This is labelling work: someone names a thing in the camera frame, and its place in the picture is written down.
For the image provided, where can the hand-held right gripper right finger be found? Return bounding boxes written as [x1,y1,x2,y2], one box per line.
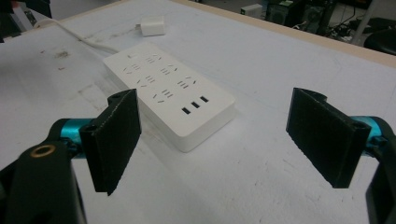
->
[285,87,389,189]

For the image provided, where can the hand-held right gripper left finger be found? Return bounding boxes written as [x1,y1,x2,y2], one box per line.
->
[59,88,143,197]

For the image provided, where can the white power strip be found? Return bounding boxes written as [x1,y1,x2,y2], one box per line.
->
[103,41,236,154]

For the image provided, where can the black round stool seat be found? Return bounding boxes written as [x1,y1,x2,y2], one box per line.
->
[362,28,396,57]

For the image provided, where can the white charger plug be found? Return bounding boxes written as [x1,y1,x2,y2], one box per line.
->
[134,15,166,37]

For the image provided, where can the white metal stand leg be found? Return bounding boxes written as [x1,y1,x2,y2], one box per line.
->
[350,0,383,47]

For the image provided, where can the black computer tower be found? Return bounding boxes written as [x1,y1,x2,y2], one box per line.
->
[265,0,338,34]

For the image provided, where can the small white box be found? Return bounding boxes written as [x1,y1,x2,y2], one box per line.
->
[240,3,263,20]

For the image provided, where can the dark equipment with grey panel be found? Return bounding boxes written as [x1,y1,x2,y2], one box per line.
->
[0,0,53,44]

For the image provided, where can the black floor cables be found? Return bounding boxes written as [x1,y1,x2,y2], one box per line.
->
[326,4,359,40]

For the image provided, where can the white power strip cable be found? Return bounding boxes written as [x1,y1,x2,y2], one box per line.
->
[33,18,120,54]

